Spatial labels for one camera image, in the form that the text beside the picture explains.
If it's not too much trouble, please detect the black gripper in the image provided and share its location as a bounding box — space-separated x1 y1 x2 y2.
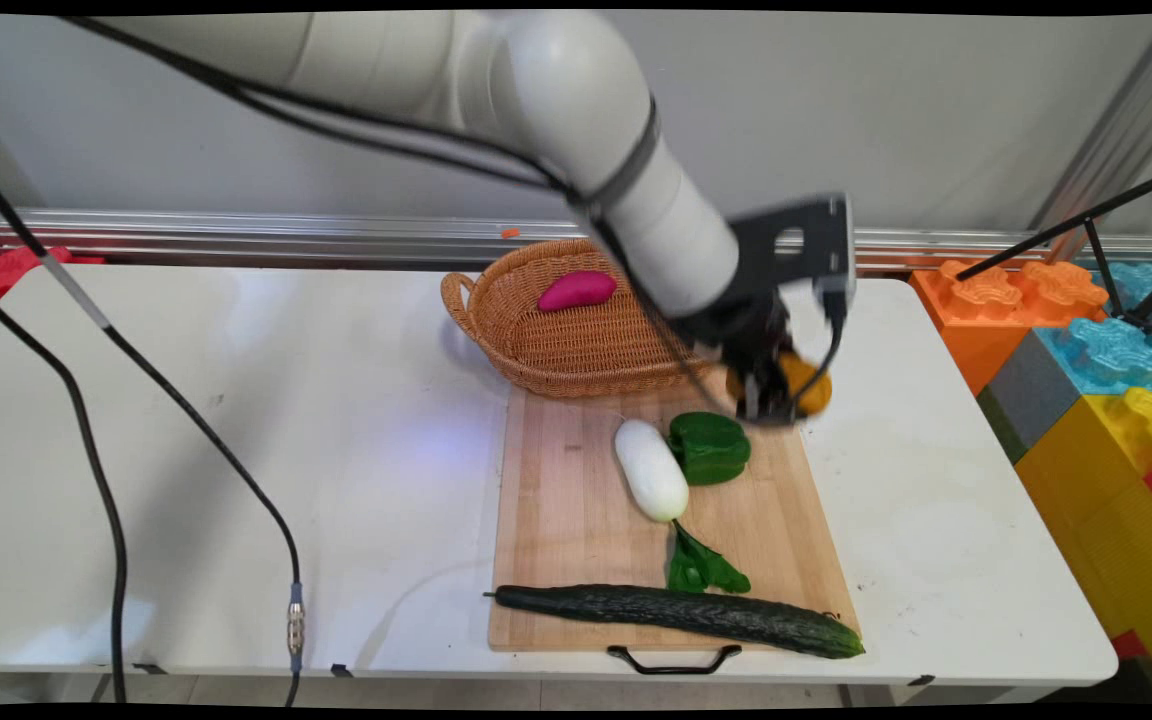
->
674 288 801 424

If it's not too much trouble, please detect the orange bell pepper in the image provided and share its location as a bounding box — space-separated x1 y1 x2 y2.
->
725 351 835 419

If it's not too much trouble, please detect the green bell pepper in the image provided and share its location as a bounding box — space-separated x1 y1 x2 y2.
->
667 410 753 488

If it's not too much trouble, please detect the white radish with green leaves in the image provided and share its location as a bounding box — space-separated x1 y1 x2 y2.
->
613 418 753 596

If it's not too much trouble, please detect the woven wicker basket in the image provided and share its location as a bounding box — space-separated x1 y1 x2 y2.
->
440 238 729 400

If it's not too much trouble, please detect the purple sweet potato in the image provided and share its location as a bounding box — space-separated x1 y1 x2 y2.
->
536 269 620 314

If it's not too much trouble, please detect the orange giant building block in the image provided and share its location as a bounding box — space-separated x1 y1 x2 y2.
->
908 258 1113 397

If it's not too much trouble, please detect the wooden cutting board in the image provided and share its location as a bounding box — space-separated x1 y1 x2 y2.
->
488 378 862 654

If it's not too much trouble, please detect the long dark green cucumber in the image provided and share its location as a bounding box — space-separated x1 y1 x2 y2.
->
483 583 867 661

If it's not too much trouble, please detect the grey giant building block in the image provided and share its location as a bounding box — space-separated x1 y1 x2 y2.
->
976 329 1083 465

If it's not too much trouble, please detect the blue giant building block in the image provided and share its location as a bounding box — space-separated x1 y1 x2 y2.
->
1034 261 1152 397

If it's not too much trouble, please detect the yellow giant building block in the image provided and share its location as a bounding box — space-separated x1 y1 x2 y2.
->
1014 385 1152 703

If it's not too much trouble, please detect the black tripod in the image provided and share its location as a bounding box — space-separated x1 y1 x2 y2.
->
955 163 1152 337

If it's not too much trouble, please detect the red giant studded block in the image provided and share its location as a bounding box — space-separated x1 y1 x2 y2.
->
0 244 105 304

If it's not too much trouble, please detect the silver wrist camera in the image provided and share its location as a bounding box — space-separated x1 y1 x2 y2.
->
816 193 858 299

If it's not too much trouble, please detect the black velcro strap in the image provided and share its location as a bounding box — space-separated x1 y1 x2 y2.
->
581 94 660 219

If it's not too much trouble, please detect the black cutting board handle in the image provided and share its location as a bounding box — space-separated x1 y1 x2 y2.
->
606 644 743 677

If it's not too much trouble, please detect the aluminium frame post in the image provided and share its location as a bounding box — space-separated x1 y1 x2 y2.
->
1029 14 1152 263

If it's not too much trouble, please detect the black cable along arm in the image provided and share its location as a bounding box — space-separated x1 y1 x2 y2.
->
58 14 853 430

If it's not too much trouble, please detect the aluminium rail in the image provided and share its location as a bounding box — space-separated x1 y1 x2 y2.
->
0 207 1152 273

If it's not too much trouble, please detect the black cable with metal connector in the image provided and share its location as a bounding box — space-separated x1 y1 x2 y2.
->
0 145 306 707

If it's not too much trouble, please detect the plain black hanging cable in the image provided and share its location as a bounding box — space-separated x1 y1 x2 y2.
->
0 280 131 705

